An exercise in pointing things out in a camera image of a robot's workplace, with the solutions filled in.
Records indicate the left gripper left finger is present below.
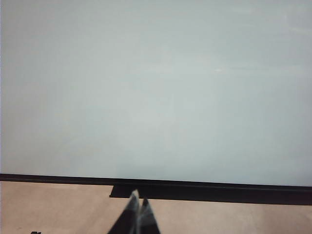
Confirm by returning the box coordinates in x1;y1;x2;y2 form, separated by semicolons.
107;189;140;234

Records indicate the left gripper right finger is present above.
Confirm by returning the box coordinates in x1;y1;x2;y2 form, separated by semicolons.
139;197;161;234

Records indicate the black table edge rail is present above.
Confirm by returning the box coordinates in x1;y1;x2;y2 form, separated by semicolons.
0;173;312;207

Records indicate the large pale glass whiteboard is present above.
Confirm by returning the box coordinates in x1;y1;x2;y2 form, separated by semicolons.
0;0;312;188

